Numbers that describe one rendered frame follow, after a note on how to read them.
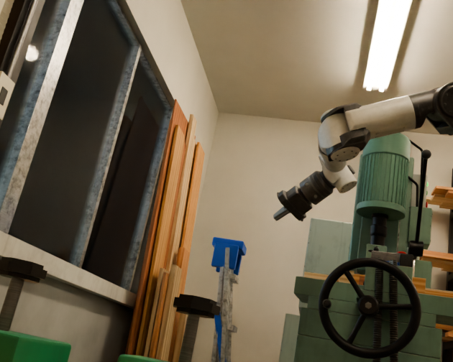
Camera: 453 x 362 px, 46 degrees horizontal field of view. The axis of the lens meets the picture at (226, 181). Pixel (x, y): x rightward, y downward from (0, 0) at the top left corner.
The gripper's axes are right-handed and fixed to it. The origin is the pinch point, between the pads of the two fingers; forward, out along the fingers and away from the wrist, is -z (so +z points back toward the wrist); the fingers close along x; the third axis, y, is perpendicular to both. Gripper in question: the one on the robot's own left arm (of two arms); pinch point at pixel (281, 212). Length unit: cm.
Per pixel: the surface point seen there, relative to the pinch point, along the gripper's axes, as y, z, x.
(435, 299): -19, 22, 47
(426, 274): 12, 19, 64
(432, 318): -23, 18, 49
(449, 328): 121, -19, 213
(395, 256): -12.5, 20.4, 29.6
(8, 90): 6, -35, -87
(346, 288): -11.1, 1.0, 31.1
